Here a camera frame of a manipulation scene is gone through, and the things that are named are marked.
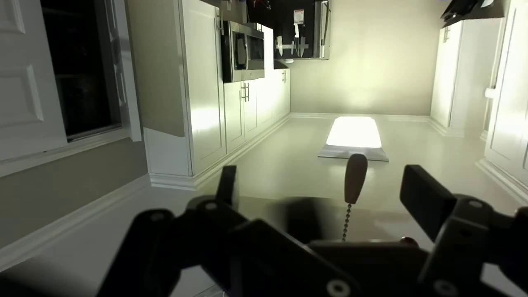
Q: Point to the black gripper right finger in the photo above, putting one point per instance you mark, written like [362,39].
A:
[462,236]

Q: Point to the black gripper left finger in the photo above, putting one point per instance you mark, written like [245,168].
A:
[220,257]

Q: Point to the white tall upper cabinets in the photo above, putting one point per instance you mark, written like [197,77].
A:
[467,71]

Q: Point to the white upper cabinets above microwave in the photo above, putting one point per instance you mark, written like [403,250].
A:
[203,92]

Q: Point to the stainless steel microwave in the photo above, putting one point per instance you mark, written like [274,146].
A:
[241,51]

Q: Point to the white panel door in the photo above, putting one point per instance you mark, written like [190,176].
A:
[27,82]

